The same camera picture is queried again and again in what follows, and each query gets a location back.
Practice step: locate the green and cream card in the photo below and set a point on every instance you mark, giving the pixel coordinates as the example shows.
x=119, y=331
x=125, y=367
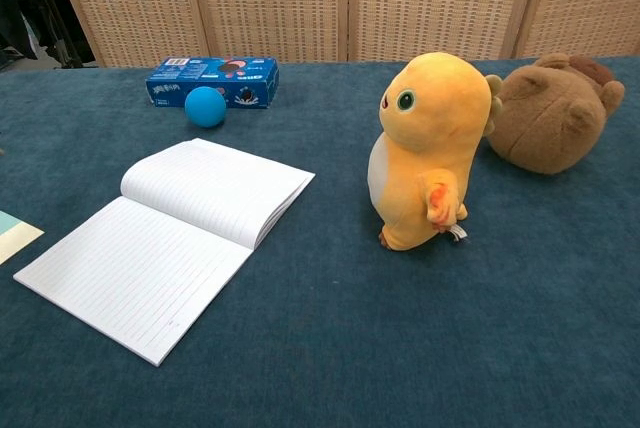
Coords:
x=15, y=240

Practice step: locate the yellow plush toy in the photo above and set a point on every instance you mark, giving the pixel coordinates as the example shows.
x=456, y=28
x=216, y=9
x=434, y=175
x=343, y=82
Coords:
x=430, y=118

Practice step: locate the black tripod stand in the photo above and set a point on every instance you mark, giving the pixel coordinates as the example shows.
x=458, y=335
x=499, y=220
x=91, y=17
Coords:
x=67, y=54

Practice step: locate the blue Oreo cookie box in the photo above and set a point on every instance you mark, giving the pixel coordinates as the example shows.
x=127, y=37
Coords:
x=170, y=88

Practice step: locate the brown plush toy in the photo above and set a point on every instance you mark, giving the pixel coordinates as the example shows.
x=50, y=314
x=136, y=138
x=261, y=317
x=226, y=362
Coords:
x=550, y=118

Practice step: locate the teal carpet table cover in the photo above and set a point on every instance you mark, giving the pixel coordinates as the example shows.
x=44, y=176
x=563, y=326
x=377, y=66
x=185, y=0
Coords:
x=350, y=323

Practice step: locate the blue rubber ball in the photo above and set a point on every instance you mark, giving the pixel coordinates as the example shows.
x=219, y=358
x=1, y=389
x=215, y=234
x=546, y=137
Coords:
x=205, y=106

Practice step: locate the white lined open notebook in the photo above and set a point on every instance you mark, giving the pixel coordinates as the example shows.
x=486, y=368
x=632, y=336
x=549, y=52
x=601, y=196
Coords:
x=150, y=268

